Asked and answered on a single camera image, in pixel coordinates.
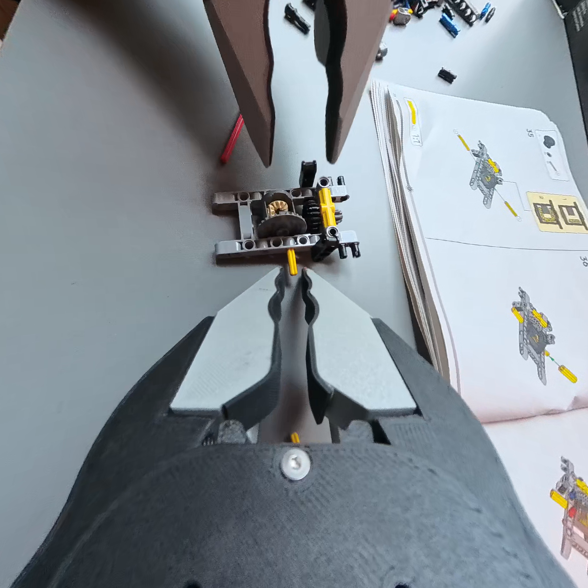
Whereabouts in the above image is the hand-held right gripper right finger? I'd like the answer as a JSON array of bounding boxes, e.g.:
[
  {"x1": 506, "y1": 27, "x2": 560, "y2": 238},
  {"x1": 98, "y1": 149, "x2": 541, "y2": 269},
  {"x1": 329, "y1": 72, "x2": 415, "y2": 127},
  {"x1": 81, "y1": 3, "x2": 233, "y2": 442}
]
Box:
[{"x1": 300, "y1": 268, "x2": 419, "y2": 425}]

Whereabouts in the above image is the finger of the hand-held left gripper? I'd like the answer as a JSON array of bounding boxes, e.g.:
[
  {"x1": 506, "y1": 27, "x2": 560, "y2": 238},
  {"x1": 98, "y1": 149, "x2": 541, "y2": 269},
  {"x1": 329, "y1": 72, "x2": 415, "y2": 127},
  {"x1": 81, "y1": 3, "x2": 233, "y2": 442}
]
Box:
[
  {"x1": 314, "y1": 0, "x2": 394, "y2": 164},
  {"x1": 202, "y1": 0, "x2": 276, "y2": 168}
]

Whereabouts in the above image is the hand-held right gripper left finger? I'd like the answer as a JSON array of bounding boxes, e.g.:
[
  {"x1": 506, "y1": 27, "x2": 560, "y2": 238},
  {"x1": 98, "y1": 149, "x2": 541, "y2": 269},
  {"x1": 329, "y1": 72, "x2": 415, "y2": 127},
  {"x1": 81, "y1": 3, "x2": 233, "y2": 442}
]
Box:
[{"x1": 169, "y1": 268, "x2": 286, "y2": 432}]

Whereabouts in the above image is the grey lego frame assembly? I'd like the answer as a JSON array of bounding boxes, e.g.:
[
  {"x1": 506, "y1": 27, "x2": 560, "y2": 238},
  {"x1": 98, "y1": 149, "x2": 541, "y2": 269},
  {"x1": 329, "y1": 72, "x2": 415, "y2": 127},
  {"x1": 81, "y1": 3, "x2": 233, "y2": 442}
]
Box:
[{"x1": 212, "y1": 161, "x2": 361, "y2": 263}]

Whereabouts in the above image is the grey lego differential housing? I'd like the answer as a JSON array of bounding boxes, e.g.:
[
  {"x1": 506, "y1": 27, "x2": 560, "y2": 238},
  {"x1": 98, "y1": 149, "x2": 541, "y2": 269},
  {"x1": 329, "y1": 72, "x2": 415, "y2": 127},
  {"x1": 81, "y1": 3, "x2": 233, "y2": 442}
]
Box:
[{"x1": 255, "y1": 190, "x2": 307, "y2": 239}]

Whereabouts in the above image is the long black lego connector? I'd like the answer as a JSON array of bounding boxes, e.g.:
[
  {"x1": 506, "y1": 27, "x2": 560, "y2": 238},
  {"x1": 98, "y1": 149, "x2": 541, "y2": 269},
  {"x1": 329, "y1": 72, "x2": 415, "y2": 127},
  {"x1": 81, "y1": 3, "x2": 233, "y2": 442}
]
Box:
[{"x1": 284, "y1": 4, "x2": 311, "y2": 35}]

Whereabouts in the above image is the red lego axle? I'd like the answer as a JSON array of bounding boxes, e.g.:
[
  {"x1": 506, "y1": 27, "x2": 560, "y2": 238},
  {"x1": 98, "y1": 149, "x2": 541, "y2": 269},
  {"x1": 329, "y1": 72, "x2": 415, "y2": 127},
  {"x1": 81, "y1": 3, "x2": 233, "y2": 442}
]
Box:
[{"x1": 220, "y1": 114, "x2": 244, "y2": 165}]

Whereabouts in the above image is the pile of loose lego pieces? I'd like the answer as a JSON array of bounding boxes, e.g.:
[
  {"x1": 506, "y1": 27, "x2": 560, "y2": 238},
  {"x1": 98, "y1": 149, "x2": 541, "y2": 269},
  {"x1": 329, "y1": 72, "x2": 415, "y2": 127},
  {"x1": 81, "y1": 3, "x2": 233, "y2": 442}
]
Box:
[{"x1": 388, "y1": 0, "x2": 497, "y2": 37}]

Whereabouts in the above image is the lego instruction booklet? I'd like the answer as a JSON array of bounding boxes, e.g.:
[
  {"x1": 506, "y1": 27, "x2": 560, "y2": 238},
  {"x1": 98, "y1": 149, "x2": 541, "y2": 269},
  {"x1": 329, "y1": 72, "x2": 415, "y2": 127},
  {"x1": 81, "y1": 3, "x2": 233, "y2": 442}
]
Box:
[{"x1": 370, "y1": 79, "x2": 588, "y2": 575}]

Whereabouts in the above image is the black lego set box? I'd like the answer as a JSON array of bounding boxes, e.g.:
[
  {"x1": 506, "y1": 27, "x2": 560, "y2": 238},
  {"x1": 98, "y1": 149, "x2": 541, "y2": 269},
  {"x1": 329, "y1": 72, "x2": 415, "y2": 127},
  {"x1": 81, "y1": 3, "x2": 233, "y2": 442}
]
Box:
[{"x1": 551, "y1": 0, "x2": 588, "y2": 152}]

